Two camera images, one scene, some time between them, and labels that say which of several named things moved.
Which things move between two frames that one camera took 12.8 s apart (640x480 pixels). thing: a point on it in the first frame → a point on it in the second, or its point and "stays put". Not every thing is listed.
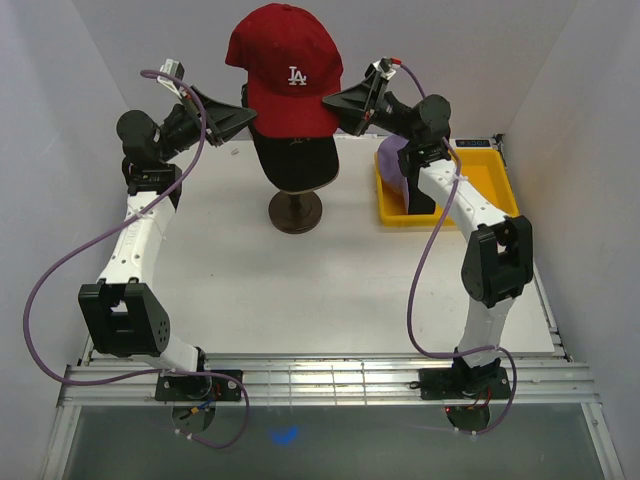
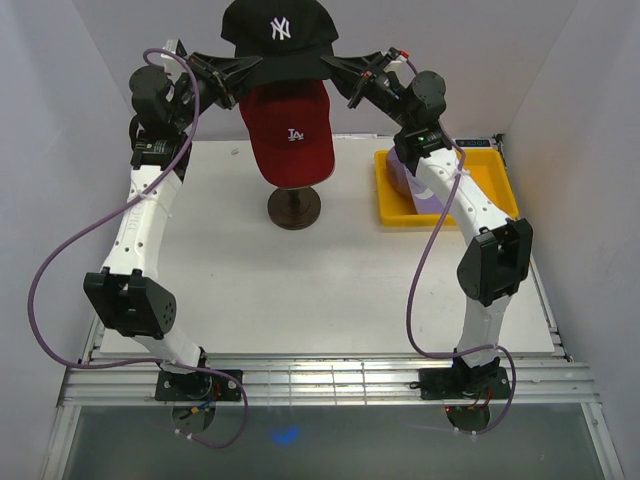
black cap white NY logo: (419, 203) → (290, 36)
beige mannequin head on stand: (295, 213) stays put
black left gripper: (225, 121) → (218, 69)
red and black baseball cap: (292, 63) → (290, 128)
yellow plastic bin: (485, 167) stays put
